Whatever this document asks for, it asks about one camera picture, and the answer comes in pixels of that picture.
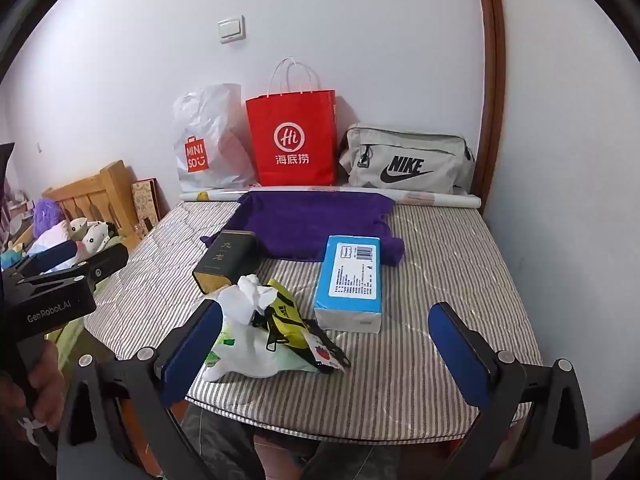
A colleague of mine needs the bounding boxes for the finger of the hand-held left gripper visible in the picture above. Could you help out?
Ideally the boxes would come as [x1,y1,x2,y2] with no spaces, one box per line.
[10,239,78,281]
[15,244,130,293]

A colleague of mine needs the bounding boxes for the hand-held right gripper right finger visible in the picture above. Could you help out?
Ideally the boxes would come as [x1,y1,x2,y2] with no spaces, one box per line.
[427,301,593,480]

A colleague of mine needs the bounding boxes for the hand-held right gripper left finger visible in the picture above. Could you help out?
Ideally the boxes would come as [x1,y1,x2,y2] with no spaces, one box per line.
[56,301,225,480]

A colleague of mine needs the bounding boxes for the yellow pouch with black straps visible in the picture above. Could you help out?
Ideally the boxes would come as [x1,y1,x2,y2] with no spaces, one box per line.
[252,279,321,356]

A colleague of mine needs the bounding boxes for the blue tissue pack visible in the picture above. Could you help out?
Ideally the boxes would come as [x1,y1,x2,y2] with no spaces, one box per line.
[313,234,386,334]

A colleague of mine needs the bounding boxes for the person's left hand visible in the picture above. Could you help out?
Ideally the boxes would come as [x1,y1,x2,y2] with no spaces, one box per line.
[0,340,67,433]

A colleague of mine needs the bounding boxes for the purple plush toy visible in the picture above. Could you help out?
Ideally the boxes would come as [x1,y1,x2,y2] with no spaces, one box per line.
[32,197,66,238]

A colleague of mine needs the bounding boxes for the brown patterned board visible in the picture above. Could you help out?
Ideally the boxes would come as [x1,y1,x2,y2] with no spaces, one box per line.
[131,177,163,226]

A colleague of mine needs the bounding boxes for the light wooden headboard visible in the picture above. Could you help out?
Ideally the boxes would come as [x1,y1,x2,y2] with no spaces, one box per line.
[42,160,141,251]

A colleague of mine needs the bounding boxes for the striped mattress pad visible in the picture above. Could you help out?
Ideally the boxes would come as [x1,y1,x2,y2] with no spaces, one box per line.
[82,200,543,443]

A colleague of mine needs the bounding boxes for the dark green tea box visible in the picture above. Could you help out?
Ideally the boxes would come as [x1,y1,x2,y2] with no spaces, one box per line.
[192,230,261,295]

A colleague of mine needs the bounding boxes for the person's grey patterned trousers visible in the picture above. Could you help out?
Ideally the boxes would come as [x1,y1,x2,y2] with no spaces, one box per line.
[181,402,401,480]

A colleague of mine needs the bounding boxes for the rolled white poster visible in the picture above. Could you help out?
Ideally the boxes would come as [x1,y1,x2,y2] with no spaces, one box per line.
[180,186,483,209]

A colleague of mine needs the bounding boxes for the purple towel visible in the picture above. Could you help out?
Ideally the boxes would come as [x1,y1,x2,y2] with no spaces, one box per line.
[200,191,406,266]

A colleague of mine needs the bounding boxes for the white plastic shopping bag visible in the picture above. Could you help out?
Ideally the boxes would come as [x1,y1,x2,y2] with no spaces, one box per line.
[172,83,258,193]

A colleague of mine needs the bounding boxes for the grey sling bag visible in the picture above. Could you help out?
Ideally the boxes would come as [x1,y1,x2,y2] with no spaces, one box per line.
[339,122,476,196]

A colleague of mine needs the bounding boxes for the red paper bag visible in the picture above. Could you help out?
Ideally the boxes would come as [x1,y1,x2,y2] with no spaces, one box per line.
[245,58,338,187]

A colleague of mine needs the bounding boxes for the white light switch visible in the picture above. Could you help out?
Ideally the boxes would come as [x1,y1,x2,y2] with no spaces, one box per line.
[217,16,247,43]

